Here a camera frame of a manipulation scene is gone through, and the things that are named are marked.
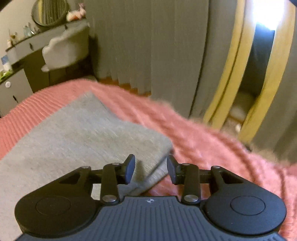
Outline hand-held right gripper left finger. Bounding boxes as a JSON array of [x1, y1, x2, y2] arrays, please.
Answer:
[[58, 154, 136, 205]]

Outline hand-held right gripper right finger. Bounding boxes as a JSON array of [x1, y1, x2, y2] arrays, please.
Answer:
[[167, 155, 244, 204]]

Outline grey pants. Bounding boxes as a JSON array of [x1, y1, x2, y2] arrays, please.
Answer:
[[0, 91, 173, 201]]

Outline pink ribbed blanket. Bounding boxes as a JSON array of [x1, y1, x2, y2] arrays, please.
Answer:
[[0, 79, 297, 241]]

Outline yellow curtain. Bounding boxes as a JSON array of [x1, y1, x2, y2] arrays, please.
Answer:
[[239, 14, 296, 144], [203, 0, 258, 127]]

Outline white fluffy chair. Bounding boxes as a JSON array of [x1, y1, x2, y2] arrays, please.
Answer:
[[41, 23, 91, 71]]

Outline grey bedside cabinet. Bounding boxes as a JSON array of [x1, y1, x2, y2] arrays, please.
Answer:
[[0, 68, 35, 117]]

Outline grey vanity desk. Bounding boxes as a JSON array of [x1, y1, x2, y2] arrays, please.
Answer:
[[6, 20, 91, 69]]

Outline blue label bottle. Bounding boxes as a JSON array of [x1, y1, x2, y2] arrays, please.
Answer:
[[0, 54, 12, 72]]

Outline pink plush toy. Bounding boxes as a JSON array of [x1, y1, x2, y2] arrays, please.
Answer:
[[66, 3, 87, 22]]

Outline small figurine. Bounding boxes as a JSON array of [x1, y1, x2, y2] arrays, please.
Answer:
[[7, 32, 19, 46]]

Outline round mirror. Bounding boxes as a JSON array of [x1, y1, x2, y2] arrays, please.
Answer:
[[31, 0, 70, 26]]

